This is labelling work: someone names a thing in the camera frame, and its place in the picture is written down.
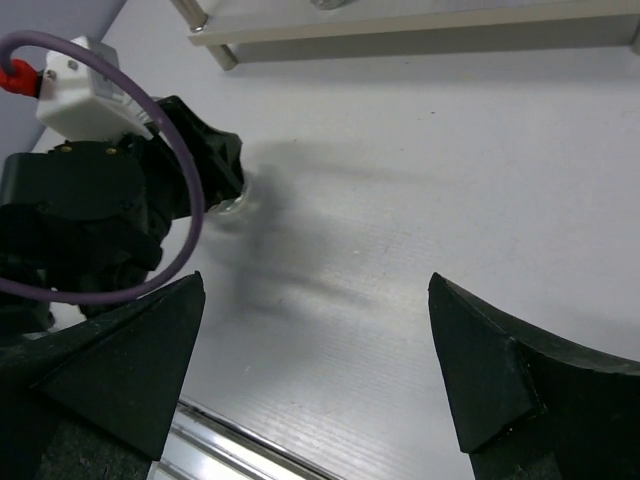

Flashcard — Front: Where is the clear glass bottle front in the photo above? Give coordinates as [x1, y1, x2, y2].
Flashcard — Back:
[209, 181, 251, 215]

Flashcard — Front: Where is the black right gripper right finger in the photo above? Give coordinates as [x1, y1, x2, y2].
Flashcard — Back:
[428, 274, 639, 479]

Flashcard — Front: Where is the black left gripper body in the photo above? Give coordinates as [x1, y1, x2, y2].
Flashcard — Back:
[1, 96, 244, 333]

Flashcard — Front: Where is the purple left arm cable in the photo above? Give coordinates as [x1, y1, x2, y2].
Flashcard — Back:
[0, 30, 205, 305]

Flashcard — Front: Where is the aluminium rail frame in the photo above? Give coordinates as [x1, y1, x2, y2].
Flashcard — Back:
[147, 398, 337, 480]

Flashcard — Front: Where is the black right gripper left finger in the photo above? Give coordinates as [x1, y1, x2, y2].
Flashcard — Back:
[1, 272, 206, 479]

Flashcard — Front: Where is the white two-tier shelf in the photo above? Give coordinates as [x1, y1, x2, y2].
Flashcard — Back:
[172, 1, 639, 70]

